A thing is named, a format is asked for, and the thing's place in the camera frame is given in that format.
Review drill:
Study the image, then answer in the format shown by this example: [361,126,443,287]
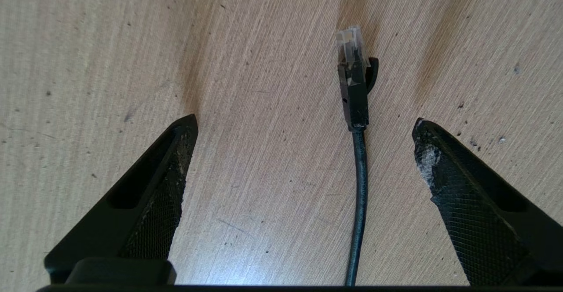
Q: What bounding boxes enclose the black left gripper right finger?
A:
[412,117,563,285]

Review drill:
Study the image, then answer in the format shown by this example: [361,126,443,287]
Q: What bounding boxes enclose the black ethernet cable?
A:
[336,26,380,286]

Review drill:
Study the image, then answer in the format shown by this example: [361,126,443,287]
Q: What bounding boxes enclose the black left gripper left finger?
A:
[44,114,199,285]

